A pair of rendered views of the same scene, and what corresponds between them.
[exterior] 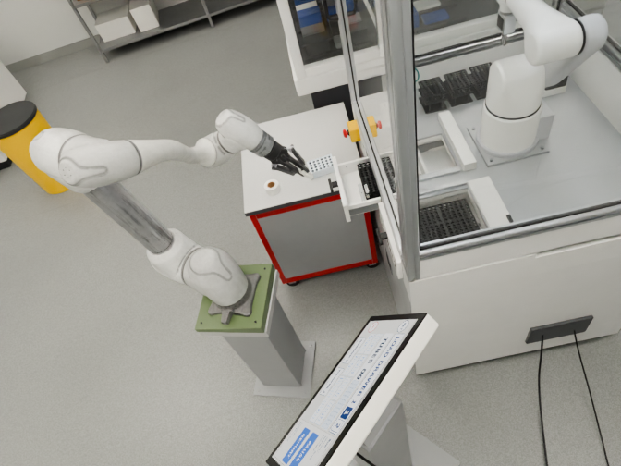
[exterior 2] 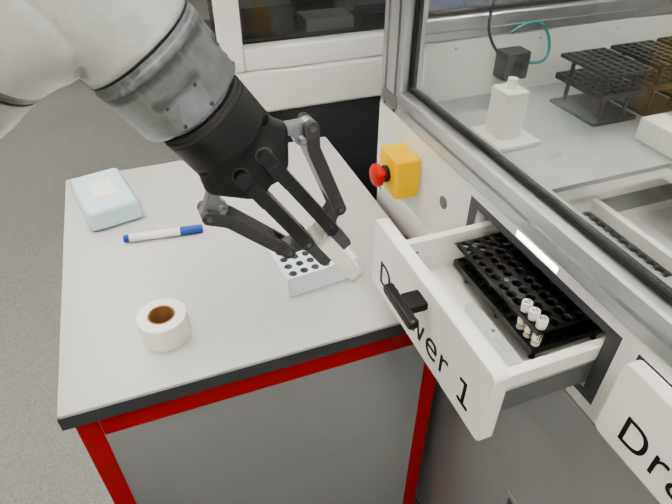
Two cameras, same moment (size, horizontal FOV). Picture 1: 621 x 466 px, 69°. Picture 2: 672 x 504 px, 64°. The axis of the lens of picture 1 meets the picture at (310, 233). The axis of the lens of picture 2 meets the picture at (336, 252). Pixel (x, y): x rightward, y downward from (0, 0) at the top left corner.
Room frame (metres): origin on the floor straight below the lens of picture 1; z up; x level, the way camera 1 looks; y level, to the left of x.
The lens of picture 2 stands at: (0.94, 0.13, 1.35)
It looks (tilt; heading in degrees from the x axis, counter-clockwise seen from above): 38 degrees down; 332
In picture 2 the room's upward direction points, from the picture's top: straight up
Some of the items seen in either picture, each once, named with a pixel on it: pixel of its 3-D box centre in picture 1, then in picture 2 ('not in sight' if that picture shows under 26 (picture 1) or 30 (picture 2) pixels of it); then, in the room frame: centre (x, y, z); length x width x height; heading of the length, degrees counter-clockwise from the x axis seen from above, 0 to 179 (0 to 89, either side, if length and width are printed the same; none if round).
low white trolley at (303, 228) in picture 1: (312, 202); (252, 368); (1.73, -0.07, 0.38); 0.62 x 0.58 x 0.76; 173
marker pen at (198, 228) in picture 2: not in sight; (163, 233); (1.78, 0.04, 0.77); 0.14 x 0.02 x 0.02; 76
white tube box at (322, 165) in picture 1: (322, 165); (313, 262); (1.57, -0.15, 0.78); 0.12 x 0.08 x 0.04; 89
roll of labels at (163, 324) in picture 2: (272, 187); (163, 324); (1.54, 0.10, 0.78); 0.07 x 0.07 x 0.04
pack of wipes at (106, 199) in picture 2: not in sight; (105, 197); (1.93, 0.12, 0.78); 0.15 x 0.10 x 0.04; 5
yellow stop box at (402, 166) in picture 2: (353, 131); (397, 171); (1.62, -0.34, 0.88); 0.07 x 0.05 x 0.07; 173
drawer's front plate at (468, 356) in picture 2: (340, 188); (426, 316); (1.31, -0.18, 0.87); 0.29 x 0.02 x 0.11; 173
